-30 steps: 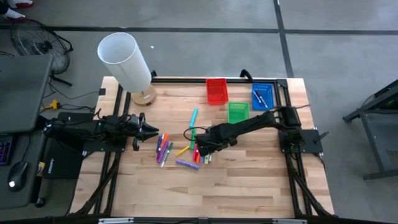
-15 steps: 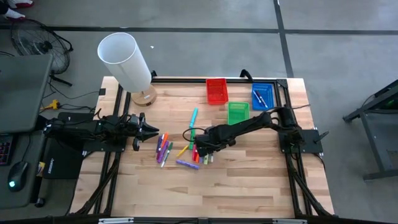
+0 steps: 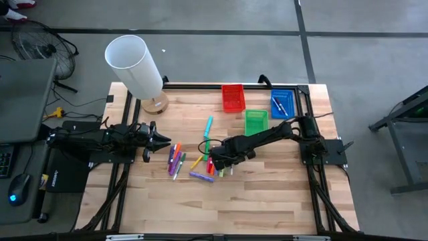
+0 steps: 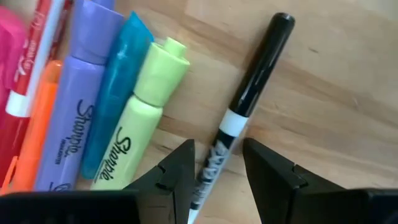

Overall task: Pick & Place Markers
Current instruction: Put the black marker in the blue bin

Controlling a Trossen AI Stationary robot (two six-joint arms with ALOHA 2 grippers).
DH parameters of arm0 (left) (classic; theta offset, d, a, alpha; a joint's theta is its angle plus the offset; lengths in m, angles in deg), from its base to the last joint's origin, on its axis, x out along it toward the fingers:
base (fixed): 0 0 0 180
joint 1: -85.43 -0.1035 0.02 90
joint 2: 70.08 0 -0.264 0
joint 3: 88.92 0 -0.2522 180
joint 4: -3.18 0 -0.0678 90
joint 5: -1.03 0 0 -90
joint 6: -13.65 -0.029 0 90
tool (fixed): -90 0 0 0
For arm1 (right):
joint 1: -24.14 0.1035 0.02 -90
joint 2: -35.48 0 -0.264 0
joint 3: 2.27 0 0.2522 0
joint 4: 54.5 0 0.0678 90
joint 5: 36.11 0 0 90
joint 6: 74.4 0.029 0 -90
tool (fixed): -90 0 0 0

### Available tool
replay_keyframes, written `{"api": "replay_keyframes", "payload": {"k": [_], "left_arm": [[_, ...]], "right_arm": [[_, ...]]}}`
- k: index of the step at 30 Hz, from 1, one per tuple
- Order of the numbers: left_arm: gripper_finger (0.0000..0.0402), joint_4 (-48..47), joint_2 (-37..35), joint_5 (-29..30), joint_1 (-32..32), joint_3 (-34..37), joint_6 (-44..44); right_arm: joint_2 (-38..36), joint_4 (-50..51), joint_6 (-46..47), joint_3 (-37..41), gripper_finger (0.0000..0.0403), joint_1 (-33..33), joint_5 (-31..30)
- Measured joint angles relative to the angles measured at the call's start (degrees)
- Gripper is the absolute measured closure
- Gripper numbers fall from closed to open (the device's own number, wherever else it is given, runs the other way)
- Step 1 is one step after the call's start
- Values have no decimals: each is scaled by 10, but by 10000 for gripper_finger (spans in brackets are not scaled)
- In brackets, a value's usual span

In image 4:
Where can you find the teal thin marker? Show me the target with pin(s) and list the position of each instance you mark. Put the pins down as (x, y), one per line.
(118, 81)

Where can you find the pink highlighter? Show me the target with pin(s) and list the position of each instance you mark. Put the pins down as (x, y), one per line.
(11, 46)

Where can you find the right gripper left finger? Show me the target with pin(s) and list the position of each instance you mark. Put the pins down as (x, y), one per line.
(93, 208)

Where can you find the light green highlighter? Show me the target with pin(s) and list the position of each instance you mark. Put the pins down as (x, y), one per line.
(140, 124)

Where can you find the black Expo whiteboard marker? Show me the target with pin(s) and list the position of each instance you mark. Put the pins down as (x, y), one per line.
(264, 62)

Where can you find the lavender highlighter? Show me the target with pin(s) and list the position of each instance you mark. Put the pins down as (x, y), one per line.
(77, 109)

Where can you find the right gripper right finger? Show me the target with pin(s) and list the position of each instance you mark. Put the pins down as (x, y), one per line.
(311, 205)

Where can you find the red Expo whiteboard marker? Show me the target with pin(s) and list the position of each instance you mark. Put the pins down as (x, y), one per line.
(34, 37)

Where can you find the orange highlighter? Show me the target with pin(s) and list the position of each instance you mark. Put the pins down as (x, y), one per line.
(34, 140)

